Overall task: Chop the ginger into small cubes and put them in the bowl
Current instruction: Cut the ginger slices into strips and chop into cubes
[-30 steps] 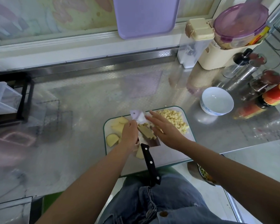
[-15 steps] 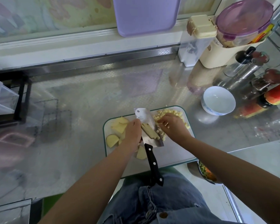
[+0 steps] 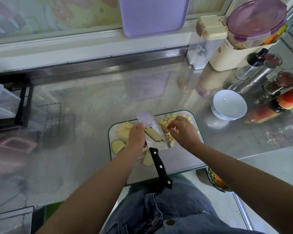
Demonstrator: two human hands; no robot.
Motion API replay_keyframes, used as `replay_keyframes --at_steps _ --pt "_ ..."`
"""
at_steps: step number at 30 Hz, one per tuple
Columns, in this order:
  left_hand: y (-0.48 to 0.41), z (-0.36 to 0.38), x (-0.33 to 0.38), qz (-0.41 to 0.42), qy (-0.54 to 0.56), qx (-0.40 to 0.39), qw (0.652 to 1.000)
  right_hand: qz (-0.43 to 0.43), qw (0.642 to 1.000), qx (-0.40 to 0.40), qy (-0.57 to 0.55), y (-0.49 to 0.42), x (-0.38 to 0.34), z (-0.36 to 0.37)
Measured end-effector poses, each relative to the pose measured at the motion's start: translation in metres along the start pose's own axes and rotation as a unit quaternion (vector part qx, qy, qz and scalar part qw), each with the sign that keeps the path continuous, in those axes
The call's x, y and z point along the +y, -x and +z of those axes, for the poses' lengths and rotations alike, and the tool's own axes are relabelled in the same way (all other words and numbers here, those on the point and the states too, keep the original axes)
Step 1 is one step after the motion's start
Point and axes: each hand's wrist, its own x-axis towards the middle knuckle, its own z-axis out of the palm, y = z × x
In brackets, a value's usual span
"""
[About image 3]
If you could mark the pile of yellow potato slices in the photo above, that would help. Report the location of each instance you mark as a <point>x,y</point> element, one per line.
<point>122,134</point>

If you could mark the clear plastic storage box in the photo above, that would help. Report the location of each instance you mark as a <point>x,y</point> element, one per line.
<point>2,102</point>

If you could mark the glass jar red lid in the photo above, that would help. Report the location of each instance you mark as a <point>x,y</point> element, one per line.
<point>282,81</point>

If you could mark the person's blue jeans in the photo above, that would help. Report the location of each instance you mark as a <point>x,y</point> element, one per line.
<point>146,214</point>

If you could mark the clear plastic bottle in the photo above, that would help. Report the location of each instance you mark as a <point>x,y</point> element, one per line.
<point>288,134</point>

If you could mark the purple lid food container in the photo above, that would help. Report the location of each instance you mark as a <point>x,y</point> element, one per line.
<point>256,22</point>

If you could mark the sauce bottle red label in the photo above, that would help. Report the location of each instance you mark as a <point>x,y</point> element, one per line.
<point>289,100</point>

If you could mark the black metal rack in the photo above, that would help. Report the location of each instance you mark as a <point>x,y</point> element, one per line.
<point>24,102</point>

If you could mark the person's left forearm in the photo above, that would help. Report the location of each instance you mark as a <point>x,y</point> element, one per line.
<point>83,195</point>

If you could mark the person's left hand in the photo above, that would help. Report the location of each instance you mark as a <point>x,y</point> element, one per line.
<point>136,136</point>

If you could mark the cream plastic canister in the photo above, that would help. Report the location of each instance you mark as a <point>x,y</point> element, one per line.
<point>227,60</point>

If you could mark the pile of diced potato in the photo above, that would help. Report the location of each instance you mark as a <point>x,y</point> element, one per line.
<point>168,123</point>

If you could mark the white cutting board green rim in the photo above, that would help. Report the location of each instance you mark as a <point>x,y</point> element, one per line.
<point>183,160</point>

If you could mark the white bowl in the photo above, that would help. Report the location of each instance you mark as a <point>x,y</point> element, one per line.
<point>229,104</point>

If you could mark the person's right forearm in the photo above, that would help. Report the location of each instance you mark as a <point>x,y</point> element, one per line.
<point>251,190</point>

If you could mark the purple plastic cutting board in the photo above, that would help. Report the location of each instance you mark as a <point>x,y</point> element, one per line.
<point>154,16</point>

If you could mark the steel bin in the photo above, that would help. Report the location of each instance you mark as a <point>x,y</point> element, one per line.
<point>9,221</point>

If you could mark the glass bottle black cap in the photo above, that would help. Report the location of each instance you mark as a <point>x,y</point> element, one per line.
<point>253,63</point>

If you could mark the green mat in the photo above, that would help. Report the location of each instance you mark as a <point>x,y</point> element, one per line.
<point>50,212</point>

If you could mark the metal bowl with scraps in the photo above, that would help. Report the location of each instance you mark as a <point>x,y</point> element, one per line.
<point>216,180</point>

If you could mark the clear container cream lid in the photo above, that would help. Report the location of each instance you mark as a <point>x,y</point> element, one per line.
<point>205,45</point>

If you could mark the person's right hand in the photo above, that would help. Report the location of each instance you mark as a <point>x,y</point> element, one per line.
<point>184,134</point>

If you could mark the steel cleaver knife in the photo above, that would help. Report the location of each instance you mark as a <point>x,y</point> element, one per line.
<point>158,163</point>

